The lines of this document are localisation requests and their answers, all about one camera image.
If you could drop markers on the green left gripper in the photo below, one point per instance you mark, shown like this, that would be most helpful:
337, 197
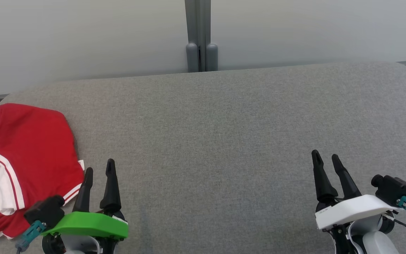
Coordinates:
90, 224

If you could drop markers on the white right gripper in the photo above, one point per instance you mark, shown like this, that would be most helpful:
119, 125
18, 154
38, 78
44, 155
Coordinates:
351, 210

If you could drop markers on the red jersey white sleeves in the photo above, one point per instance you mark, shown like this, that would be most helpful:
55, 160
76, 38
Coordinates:
34, 141

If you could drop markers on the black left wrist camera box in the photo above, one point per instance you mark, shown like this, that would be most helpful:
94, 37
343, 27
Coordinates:
46, 211

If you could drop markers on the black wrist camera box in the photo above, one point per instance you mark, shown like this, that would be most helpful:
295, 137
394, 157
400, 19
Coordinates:
393, 188
46, 211

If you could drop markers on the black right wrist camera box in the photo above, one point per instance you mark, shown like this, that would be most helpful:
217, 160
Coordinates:
393, 188

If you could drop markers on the grey double partition post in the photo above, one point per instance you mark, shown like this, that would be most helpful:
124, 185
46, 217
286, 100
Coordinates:
199, 35

